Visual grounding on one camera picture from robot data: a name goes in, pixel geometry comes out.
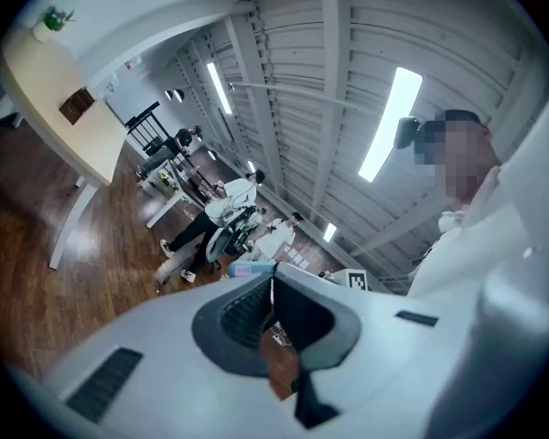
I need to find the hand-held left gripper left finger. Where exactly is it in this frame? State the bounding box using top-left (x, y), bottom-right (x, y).
top-left (40, 272), bottom-right (298, 439)

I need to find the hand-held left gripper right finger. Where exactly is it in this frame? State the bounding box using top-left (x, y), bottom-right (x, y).
top-left (273, 262), bottom-right (481, 439)

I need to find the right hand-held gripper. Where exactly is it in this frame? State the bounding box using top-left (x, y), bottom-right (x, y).
top-left (336, 268), bottom-right (371, 292)

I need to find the row of white paper sheets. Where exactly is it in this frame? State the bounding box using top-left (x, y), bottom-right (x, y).
top-left (278, 242), bottom-right (312, 272)

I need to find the white power strip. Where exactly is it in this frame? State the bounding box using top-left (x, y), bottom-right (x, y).
top-left (269, 322), bottom-right (292, 349)

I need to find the person's white shirt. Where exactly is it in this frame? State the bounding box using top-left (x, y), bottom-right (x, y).
top-left (406, 87), bottom-right (549, 301)

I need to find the grey office chair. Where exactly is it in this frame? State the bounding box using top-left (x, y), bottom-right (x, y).
top-left (205, 210), bottom-right (257, 272)

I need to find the person's head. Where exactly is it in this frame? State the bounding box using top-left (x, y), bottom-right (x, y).
top-left (415, 110), bottom-right (502, 209)

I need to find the small white table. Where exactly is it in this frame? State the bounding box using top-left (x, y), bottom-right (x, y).
top-left (139, 157), bottom-right (207, 230)

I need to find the white ceiling pipe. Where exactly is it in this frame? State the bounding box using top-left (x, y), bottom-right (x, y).
top-left (227, 81), bottom-right (381, 116)

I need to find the black metal rack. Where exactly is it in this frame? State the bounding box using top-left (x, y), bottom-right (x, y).
top-left (124, 101), bottom-right (184, 159)

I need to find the dark brown wooden desk organizer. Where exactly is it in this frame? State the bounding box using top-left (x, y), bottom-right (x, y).
top-left (58, 84), bottom-right (97, 126)

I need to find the green plant in white pot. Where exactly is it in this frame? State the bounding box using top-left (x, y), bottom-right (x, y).
top-left (31, 5), bottom-right (77, 44)

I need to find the black head-worn camera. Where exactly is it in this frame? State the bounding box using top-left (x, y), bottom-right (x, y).
top-left (393, 115), bottom-right (425, 151)

